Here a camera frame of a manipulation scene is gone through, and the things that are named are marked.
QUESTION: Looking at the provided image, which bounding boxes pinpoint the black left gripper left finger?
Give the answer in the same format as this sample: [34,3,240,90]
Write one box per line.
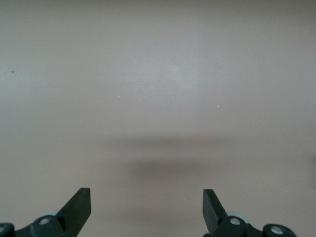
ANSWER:
[0,187,92,237]

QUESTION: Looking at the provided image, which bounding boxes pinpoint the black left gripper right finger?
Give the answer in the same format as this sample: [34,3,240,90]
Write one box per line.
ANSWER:
[202,189,296,237]

